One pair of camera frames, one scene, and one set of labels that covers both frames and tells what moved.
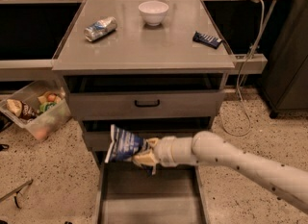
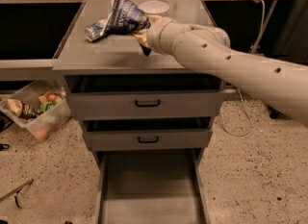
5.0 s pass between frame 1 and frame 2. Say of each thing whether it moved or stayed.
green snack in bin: stayed
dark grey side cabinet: stayed
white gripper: moved
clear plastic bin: stayed
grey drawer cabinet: stayed
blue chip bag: moved
